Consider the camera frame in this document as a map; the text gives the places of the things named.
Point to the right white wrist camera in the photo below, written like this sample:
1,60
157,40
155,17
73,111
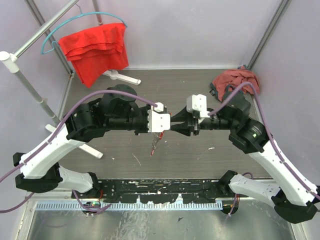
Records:
196,105

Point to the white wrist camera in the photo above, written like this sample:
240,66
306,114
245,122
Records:
196,105
158,120

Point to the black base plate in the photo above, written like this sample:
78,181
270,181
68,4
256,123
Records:
158,191

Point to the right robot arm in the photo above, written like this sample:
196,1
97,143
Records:
293,197

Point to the white clothes rack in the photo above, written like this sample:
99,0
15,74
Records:
22,119

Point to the white cable duct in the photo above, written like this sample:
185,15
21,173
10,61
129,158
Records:
176,206

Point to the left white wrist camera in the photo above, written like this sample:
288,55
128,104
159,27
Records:
158,120

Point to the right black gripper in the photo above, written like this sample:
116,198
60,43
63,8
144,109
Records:
183,127

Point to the metal key organizer red handle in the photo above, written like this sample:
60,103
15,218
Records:
157,136

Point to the pink shirt grey trim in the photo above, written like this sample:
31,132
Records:
227,81

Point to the red cloth on hanger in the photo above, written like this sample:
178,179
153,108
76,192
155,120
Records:
96,50

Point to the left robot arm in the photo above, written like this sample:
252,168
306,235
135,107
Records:
115,110

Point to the teal clothes hanger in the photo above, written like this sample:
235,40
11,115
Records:
76,25

